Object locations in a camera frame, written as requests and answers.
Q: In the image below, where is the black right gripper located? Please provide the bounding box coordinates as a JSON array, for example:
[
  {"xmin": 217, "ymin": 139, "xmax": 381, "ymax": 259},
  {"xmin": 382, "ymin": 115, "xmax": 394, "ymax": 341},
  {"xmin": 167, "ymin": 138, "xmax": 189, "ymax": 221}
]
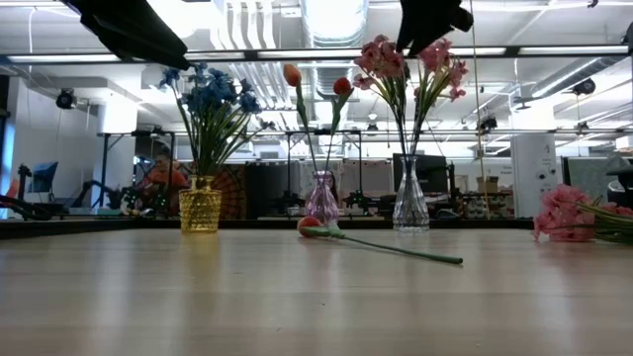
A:
[{"xmin": 395, "ymin": 0, "xmax": 475, "ymax": 57}]

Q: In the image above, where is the orange artificial tulip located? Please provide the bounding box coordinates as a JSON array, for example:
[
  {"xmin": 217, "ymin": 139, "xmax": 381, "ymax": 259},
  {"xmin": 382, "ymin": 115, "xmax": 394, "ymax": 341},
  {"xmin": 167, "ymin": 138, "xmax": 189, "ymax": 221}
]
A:
[
  {"xmin": 318, "ymin": 76, "xmax": 356, "ymax": 177},
  {"xmin": 296, "ymin": 216, "xmax": 465, "ymax": 266},
  {"xmin": 282, "ymin": 62, "xmax": 320, "ymax": 177}
]

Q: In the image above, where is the clear glass vase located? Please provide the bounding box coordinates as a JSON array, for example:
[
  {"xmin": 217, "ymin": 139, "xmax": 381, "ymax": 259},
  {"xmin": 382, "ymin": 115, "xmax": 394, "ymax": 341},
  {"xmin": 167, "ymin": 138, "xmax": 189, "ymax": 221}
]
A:
[{"xmin": 393, "ymin": 155, "xmax": 431, "ymax": 232}]

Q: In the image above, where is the yellow glass vase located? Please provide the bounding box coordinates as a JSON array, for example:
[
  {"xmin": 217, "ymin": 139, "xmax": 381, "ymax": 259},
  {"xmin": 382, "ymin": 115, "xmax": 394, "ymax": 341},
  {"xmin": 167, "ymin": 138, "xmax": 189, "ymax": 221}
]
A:
[{"xmin": 177, "ymin": 175, "xmax": 224, "ymax": 234}]

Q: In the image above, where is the pink glass vase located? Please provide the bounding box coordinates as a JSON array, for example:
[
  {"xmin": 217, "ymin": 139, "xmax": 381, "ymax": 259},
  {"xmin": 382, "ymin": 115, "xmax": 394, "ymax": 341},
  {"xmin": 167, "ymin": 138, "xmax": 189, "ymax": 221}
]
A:
[{"xmin": 305, "ymin": 170, "xmax": 341, "ymax": 226}]

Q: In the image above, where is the black overhead rig beam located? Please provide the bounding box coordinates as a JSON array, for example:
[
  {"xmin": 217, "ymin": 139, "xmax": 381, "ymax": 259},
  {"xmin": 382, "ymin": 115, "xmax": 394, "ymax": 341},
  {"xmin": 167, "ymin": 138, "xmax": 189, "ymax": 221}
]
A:
[{"xmin": 0, "ymin": 44, "xmax": 633, "ymax": 64}]

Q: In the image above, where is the black round ceiling lamp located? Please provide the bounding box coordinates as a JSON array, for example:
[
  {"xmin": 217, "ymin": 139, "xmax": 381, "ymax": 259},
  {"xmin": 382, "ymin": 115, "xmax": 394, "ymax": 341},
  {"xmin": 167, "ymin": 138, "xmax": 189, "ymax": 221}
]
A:
[
  {"xmin": 573, "ymin": 77, "xmax": 597, "ymax": 97},
  {"xmin": 54, "ymin": 87, "xmax": 78, "ymax": 111}
]

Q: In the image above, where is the person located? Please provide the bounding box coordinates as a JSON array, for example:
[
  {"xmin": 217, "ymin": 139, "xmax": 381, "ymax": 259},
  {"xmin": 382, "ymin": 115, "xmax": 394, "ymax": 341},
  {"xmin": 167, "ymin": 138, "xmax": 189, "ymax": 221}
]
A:
[{"xmin": 142, "ymin": 152, "xmax": 192, "ymax": 204}]

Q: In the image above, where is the black monitor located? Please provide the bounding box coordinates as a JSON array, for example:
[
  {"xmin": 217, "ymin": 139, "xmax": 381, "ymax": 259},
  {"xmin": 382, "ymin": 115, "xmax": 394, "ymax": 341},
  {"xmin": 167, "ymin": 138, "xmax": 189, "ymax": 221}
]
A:
[{"xmin": 393, "ymin": 152, "xmax": 449, "ymax": 194}]

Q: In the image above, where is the blue lit monitor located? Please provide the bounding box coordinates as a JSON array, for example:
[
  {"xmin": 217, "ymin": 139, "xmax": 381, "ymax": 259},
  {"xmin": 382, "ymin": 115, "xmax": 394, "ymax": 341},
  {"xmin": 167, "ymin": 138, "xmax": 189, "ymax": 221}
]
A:
[{"xmin": 27, "ymin": 161, "xmax": 59, "ymax": 195}]

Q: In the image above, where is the orange patterned fabric panel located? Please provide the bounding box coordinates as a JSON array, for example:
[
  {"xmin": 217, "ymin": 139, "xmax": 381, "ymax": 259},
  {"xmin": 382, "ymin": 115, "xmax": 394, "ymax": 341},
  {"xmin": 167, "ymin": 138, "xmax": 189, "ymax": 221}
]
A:
[{"xmin": 212, "ymin": 164, "xmax": 247, "ymax": 221}]

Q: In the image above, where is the white pillar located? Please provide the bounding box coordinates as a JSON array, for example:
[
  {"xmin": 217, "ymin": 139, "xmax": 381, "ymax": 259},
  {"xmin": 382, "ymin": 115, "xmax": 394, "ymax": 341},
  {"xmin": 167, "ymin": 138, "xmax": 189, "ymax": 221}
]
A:
[{"xmin": 508, "ymin": 98, "xmax": 560, "ymax": 219}]

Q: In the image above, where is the black office chair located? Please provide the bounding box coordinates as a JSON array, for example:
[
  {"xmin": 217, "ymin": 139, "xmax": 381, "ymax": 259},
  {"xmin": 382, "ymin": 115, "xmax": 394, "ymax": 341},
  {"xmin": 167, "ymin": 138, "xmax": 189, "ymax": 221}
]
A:
[{"xmin": 605, "ymin": 165, "xmax": 633, "ymax": 209}]

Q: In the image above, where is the silver ceiling air duct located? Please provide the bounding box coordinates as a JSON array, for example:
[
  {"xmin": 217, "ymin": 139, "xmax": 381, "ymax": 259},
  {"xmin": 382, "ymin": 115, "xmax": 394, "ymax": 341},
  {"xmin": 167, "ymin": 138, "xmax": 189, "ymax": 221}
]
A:
[{"xmin": 301, "ymin": 0, "xmax": 370, "ymax": 154}]

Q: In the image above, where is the black aluminium table frame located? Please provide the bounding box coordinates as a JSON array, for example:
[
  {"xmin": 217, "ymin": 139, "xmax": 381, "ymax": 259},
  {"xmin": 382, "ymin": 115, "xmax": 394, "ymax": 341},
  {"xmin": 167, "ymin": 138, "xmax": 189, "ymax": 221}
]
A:
[{"xmin": 0, "ymin": 216, "xmax": 538, "ymax": 242}]

